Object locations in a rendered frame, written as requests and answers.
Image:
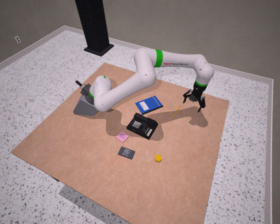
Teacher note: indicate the pink sticky note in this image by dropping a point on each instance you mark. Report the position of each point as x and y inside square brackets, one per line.
[122, 136]

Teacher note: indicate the blue notebook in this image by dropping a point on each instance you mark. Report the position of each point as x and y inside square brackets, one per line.
[148, 105]

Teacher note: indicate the yellow short cylinder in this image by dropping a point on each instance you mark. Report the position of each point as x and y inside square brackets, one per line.
[157, 158]

